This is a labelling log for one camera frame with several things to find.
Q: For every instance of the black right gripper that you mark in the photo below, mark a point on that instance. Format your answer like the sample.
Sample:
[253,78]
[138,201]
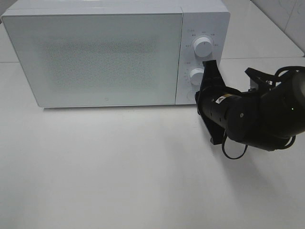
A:
[218,105]

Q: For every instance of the white timer knob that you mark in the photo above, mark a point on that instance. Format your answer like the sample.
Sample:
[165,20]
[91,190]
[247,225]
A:
[196,76]

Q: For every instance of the round white door release button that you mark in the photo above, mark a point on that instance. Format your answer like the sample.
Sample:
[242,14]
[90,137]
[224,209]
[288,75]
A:
[191,97]

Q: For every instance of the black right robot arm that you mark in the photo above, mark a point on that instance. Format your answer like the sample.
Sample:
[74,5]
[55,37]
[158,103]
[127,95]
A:
[268,116]

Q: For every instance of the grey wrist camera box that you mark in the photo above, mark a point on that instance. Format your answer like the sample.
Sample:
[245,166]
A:
[259,81]

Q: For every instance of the white upper power knob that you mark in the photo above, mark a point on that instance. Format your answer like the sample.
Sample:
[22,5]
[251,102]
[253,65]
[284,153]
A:
[203,46]

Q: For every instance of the white microwave oven body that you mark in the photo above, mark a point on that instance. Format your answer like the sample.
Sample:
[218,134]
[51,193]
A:
[199,18]

